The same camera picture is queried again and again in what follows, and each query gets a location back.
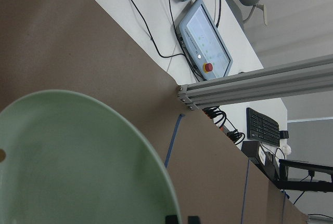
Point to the black keyboard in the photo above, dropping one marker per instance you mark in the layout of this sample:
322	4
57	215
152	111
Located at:
262	128

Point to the aluminium extrusion frame beam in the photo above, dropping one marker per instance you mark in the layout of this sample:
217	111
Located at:
297	78

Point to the grey teach pendant with screen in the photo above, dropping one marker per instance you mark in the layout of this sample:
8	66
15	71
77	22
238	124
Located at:
201	39

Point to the light green plate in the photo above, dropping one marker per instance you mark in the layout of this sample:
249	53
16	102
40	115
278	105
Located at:
70	158

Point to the black box with label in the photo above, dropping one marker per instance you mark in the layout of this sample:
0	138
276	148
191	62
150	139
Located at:
255	152

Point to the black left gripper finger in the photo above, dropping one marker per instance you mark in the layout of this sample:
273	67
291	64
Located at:
193	220

